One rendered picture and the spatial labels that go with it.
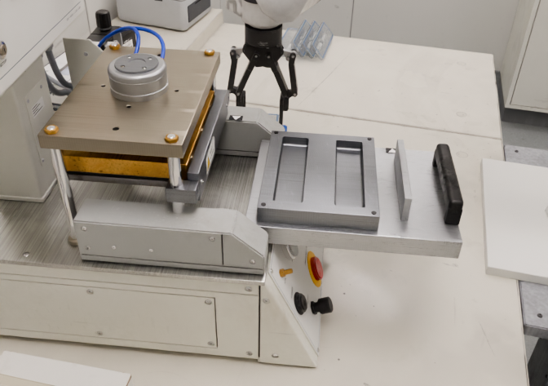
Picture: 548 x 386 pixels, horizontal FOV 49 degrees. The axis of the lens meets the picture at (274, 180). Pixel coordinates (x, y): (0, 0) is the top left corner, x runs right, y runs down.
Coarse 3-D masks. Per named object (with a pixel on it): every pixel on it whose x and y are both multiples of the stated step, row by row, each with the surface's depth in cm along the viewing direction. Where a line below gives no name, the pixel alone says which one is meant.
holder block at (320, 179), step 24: (288, 144) 96; (312, 144) 93; (336, 144) 95; (360, 144) 95; (264, 168) 88; (288, 168) 91; (312, 168) 88; (336, 168) 91; (360, 168) 91; (264, 192) 83; (288, 192) 86; (312, 192) 83; (336, 192) 86; (360, 192) 86; (264, 216) 81; (288, 216) 81; (312, 216) 80; (336, 216) 80; (360, 216) 80
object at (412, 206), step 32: (384, 160) 95; (416, 160) 95; (256, 192) 87; (384, 192) 88; (416, 192) 88; (288, 224) 82; (384, 224) 82; (416, 224) 82; (448, 224) 82; (448, 256) 81
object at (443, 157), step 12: (444, 144) 91; (444, 156) 89; (444, 168) 86; (444, 180) 84; (456, 180) 84; (444, 192) 84; (456, 192) 82; (456, 204) 80; (444, 216) 82; (456, 216) 81
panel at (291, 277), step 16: (272, 256) 84; (304, 256) 97; (320, 256) 106; (272, 272) 81; (288, 272) 84; (304, 272) 95; (288, 288) 86; (304, 288) 93; (320, 288) 101; (288, 304) 84; (304, 320) 88
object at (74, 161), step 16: (208, 96) 92; (208, 112) 90; (192, 144) 81; (80, 160) 78; (96, 160) 78; (112, 160) 78; (128, 160) 78; (144, 160) 78; (160, 160) 78; (80, 176) 80; (96, 176) 80; (112, 176) 80; (128, 176) 80; (144, 176) 79; (160, 176) 79
